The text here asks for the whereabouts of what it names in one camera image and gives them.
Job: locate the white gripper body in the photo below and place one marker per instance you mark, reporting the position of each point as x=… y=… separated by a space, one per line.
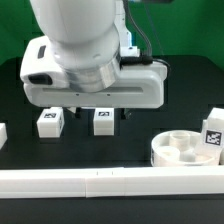
x=57 y=74

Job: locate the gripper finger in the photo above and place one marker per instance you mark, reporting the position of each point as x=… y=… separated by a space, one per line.
x=76 y=111
x=126 y=113

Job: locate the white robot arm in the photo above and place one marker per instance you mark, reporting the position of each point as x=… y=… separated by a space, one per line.
x=101 y=22

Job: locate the white front fence bar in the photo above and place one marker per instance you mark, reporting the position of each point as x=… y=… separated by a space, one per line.
x=59 y=183

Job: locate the white fence bar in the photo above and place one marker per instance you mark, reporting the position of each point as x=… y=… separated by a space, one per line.
x=3 y=134
x=59 y=183

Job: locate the white left fence bar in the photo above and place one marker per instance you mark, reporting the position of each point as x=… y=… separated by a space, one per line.
x=3 y=134

